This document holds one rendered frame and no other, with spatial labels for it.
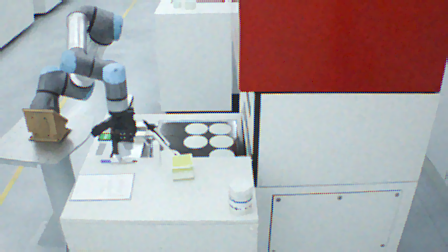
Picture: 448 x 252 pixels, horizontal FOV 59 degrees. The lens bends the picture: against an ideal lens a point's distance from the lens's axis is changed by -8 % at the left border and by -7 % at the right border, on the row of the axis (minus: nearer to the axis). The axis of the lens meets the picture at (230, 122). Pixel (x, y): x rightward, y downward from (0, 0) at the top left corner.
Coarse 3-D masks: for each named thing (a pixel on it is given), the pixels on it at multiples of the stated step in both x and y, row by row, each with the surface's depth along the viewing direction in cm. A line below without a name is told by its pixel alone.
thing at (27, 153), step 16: (16, 128) 204; (80, 128) 205; (0, 144) 191; (16, 144) 191; (32, 144) 191; (48, 144) 191; (64, 144) 192; (80, 144) 193; (0, 160) 182; (16, 160) 180; (32, 160) 180; (48, 160) 180
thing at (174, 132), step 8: (160, 128) 189; (168, 128) 189; (176, 128) 189; (184, 128) 189; (208, 128) 190; (232, 128) 190; (168, 136) 183; (176, 136) 183; (184, 136) 183; (208, 136) 183; (232, 136) 183; (176, 144) 178; (208, 144) 178; (232, 144) 178; (152, 152) 172; (184, 152) 173; (192, 152) 173; (200, 152) 173; (208, 152) 173
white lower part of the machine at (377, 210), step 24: (264, 192) 167; (288, 192) 167; (312, 192) 168; (336, 192) 169; (360, 192) 169; (384, 192) 169; (408, 192) 170; (264, 216) 173; (288, 216) 173; (312, 216) 174; (336, 216) 175; (360, 216) 175; (384, 216) 176; (264, 240) 180; (288, 240) 180; (312, 240) 181; (336, 240) 182; (360, 240) 182; (384, 240) 183
